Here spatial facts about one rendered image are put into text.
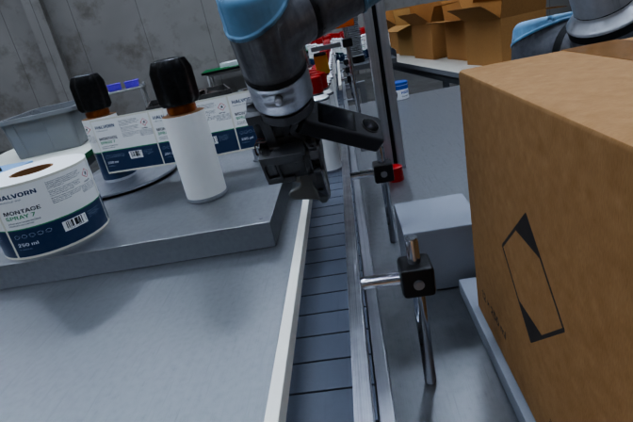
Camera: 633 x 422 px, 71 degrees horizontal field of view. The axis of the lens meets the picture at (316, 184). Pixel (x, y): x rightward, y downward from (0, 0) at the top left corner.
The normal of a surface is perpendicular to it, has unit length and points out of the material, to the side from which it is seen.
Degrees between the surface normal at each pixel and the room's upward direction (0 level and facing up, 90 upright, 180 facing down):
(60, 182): 90
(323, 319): 0
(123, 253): 90
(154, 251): 90
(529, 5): 100
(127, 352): 0
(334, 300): 0
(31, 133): 95
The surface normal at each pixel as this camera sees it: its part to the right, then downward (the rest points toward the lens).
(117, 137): -0.14, 0.36
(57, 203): 0.73, 0.09
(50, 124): 0.22, 0.38
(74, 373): -0.19, -0.92
